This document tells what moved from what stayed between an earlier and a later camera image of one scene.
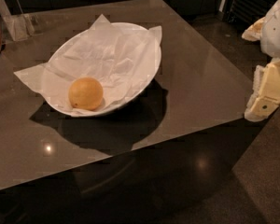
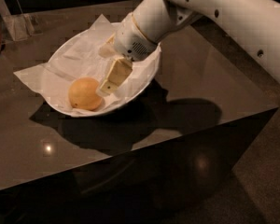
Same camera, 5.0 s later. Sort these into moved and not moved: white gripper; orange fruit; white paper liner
Moved: white gripper
Not moved: orange fruit; white paper liner
